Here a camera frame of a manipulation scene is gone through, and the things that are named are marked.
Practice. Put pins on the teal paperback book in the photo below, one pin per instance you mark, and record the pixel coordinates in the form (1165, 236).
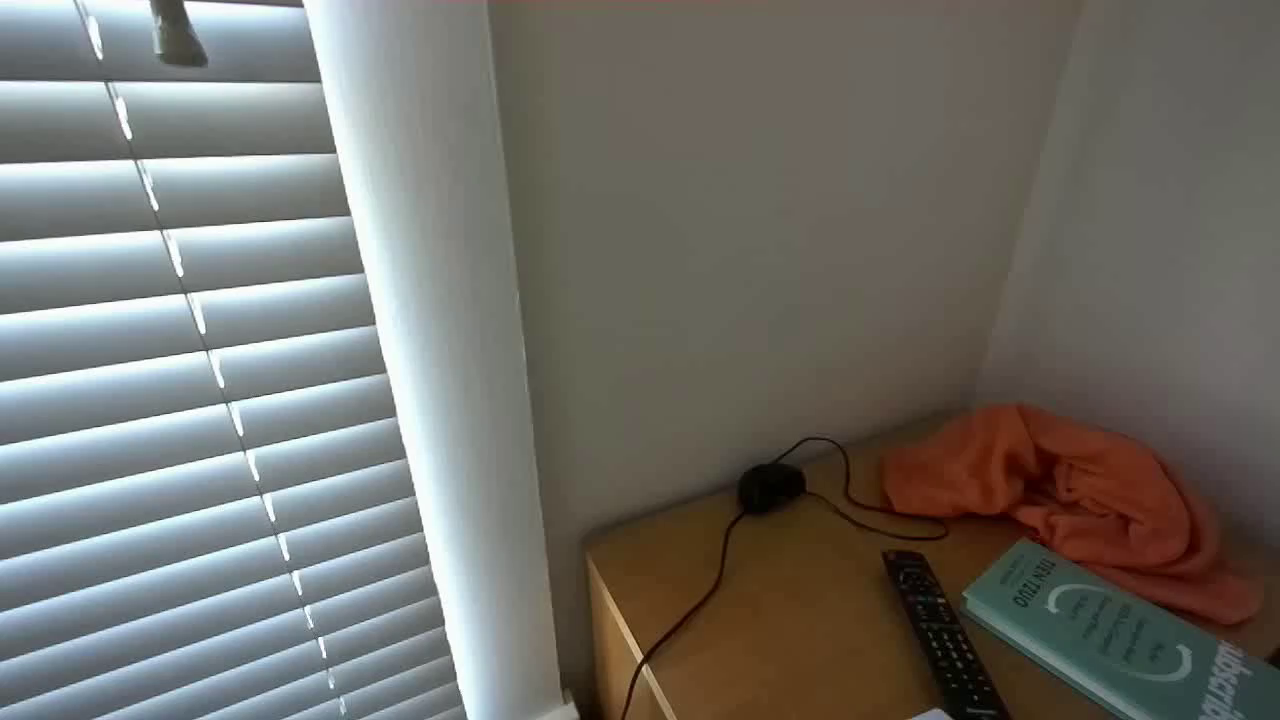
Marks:
(1121, 642)

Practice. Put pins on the small black round device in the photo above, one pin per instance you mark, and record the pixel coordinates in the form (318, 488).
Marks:
(771, 488)

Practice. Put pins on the black remote control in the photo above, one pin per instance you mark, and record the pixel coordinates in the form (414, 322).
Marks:
(943, 635)

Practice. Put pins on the small white device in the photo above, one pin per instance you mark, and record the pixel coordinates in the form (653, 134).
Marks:
(931, 714)

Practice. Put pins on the orange cloth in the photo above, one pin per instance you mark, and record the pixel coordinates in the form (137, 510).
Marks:
(1081, 492)

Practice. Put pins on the white slatted window blind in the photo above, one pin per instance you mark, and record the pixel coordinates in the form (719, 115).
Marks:
(161, 402)

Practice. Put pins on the dark blind wand knob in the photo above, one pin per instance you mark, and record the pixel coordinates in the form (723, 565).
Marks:
(175, 35)

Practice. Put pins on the white window frame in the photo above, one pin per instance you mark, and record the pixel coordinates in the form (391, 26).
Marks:
(440, 335)

